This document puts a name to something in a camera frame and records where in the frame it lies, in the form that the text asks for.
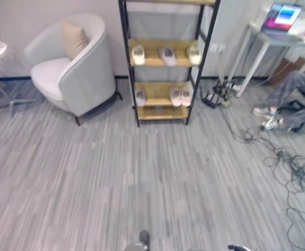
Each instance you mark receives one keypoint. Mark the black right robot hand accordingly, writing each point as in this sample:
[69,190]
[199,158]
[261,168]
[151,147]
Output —
[236,248]

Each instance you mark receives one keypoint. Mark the black router with antennas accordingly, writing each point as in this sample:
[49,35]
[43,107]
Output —
[211,98]

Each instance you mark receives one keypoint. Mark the white power strip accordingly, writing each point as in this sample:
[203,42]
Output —
[233,86]

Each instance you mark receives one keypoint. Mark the person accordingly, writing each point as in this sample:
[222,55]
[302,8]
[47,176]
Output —
[293,86]

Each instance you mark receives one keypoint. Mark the brown cardboard box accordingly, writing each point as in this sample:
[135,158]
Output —
[285,70]

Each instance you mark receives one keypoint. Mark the cream slipper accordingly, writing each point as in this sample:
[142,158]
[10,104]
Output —
[138,54]
[194,53]

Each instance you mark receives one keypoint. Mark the white desk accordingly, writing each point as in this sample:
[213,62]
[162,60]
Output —
[262,43]

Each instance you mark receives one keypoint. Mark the white armchair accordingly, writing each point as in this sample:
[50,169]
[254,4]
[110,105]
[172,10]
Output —
[87,78]

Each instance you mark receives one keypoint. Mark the open laptop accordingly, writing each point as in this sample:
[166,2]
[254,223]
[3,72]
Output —
[281,18]

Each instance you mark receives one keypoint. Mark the beige cushion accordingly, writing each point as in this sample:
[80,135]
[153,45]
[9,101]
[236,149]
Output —
[72,39]

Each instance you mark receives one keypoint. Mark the white wall socket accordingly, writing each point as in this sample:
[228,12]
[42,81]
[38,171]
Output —
[217,48]

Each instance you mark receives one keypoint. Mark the black frame wooden shoe rack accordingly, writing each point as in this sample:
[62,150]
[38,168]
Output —
[158,61]

